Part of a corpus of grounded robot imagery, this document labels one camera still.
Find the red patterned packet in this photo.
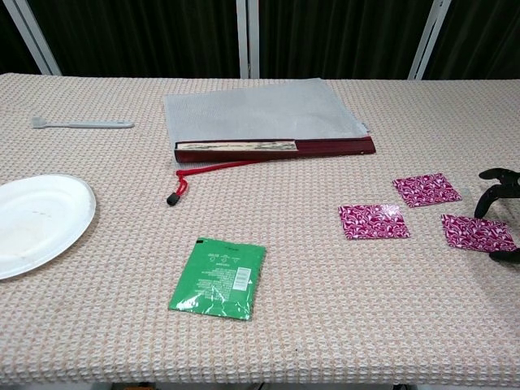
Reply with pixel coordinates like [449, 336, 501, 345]
[392, 172, 463, 209]
[338, 204, 410, 241]
[440, 214, 518, 254]

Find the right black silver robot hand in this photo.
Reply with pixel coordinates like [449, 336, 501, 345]
[473, 167, 520, 263]

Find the green foil sachet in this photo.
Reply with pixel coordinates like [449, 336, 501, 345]
[168, 236, 267, 322]

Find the grey mesh zipper pouch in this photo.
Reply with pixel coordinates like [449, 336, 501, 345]
[162, 77, 371, 171]

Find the white frame post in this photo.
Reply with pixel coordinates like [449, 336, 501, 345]
[407, 0, 453, 80]
[236, 0, 261, 80]
[0, 0, 62, 76]

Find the dark curtain panel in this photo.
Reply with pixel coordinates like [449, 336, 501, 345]
[15, 0, 241, 79]
[258, 0, 435, 80]
[0, 0, 41, 76]
[424, 0, 520, 81]

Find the grey toothbrush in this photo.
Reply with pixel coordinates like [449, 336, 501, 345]
[31, 116, 135, 130]

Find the dark red folded fan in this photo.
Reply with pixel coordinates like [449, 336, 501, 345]
[173, 136, 377, 165]

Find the beige waffle tablecloth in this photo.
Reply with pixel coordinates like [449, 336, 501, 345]
[0, 72, 520, 387]

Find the red cord with black stopper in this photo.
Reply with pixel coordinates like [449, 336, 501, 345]
[165, 159, 265, 206]

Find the white paper plate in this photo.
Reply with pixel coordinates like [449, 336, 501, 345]
[0, 173, 98, 281]

